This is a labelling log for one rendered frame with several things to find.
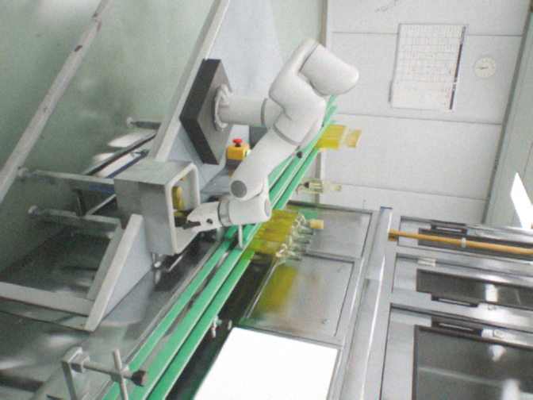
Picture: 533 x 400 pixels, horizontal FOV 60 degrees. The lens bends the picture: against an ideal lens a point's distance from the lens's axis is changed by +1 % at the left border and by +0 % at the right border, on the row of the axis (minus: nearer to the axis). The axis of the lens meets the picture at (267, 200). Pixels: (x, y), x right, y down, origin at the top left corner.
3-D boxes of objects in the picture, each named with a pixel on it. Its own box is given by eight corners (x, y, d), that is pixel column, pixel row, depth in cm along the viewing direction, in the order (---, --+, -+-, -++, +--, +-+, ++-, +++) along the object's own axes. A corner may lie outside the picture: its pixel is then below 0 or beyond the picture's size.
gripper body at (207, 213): (225, 232, 127) (190, 236, 131) (238, 216, 136) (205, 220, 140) (216, 209, 124) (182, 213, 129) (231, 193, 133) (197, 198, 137)
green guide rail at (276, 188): (224, 237, 151) (247, 241, 149) (223, 235, 150) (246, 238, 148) (326, 106, 301) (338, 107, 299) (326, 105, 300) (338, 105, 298)
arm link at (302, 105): (306, 132, 130) (263, 99, 129) (354, 68, 121) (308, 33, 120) (298, 146, 115) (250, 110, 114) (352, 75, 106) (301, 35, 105)
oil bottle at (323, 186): (287, 190, 229) (339, 197, 222) (286, 181, 226) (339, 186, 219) (290, 184, 234) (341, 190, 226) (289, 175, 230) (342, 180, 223)
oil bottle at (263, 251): (224, 256, 155) (285, 267, 150) (224, 242, 153) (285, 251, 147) (231, 248, 160) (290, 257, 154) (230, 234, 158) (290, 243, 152)
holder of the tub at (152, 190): (150, 267, 135) (174, 271, 132) (137, 181, 123) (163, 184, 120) (178, 239, 149) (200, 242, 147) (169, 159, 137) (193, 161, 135)
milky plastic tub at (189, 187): (149, 252, 132) (176, 257, 130) (139, 181, 122) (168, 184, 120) (178, 225, 147) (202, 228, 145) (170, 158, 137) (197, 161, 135)
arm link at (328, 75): (311, 59, 132) (332, 25, 119) (349, 87, 132) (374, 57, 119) (287, 90, 126) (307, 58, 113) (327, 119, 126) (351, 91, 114)
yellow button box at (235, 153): (226, 165, 181) (243, 167, 179) (224, 147, 178) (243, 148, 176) (232, 159, 187) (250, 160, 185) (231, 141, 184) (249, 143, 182)
